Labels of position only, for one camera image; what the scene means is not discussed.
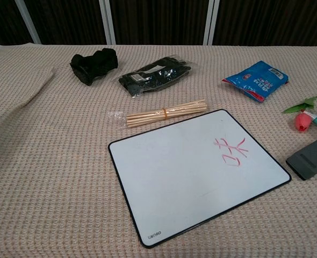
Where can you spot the dark grey board eraser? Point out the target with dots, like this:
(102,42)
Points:
(311,158)

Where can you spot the yellow rubber band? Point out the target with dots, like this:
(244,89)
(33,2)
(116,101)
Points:
(164,113)

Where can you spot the bundle of wooden sticks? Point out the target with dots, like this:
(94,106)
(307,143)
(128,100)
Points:
(180,110)

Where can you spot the clear plastic wrapper scrap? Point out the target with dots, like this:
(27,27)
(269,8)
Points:
(116,115)

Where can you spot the clear bag of black parts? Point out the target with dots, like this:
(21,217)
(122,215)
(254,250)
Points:
(153,76)

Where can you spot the black crumpled cloth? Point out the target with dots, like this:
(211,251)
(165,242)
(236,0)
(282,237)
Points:
(94,64)

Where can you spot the beige waffle tablecloth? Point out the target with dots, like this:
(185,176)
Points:
(53,161)

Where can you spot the blue snack bag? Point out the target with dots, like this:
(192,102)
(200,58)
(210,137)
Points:
(258,80)

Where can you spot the red artificial tulip green stem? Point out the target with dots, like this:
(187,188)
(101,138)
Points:
(302,122)

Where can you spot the white board with black frame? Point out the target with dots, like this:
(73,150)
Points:
(188,174)

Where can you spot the white partition post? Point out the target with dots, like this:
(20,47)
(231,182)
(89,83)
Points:
(211,21)
(28,21)
(107,21)

